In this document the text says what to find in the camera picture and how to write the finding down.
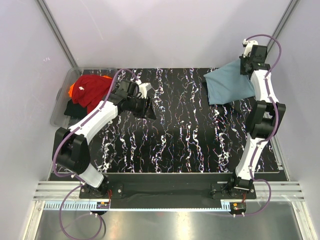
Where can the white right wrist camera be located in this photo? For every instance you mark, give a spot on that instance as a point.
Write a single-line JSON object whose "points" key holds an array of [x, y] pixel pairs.
{"points": [[248, 44]]}

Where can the blue t-shirt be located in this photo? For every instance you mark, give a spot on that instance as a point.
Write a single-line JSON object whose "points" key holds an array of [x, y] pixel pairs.
{"points": [[226, 84]]}

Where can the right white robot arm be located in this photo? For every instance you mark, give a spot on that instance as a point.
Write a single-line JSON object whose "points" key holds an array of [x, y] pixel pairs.
{"points": [[264, 119]]}

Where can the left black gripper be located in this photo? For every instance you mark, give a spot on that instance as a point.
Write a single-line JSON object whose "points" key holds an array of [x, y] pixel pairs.
{"points": [[147, 112]]}

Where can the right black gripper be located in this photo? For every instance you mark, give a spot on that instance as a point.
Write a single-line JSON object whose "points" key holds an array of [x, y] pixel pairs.
{"points": [[242, 59]]}

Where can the orange t-shirt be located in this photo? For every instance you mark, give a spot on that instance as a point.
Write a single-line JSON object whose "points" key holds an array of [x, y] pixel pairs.
{"points": [[70, 91]]}

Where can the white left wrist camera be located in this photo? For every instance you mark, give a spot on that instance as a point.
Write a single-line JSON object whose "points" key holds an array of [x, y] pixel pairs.
{"points": [[143, 88]]}

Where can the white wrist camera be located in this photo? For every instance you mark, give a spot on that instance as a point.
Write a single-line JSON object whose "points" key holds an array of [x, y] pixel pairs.
{"points": [[248, 44], [143, 88]]}

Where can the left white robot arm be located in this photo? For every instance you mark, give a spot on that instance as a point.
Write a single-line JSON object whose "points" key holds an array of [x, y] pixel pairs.
{"points": [[71, 145]]}

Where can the aluminium frame rail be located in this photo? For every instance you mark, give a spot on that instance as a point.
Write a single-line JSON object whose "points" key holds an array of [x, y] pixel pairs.
{"points": [[280, 190]]}

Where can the red t-shirt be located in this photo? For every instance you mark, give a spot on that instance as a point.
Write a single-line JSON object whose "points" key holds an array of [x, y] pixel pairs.
{"points": [[90, 89]]}

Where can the clear plastic bin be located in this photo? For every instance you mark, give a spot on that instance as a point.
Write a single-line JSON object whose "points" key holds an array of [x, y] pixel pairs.
{"points": [[58, 119]]}

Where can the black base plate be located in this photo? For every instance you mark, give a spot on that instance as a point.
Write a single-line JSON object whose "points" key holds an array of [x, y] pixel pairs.
{"points": [[152, 191]]}

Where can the black t-shirt in bin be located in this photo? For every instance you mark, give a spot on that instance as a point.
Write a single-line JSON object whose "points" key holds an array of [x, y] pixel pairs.
{"points": [[75, 110]]}

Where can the white slotted cable duct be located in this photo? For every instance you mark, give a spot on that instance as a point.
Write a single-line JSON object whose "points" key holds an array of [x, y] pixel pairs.
{"points": [[77, 205]]}

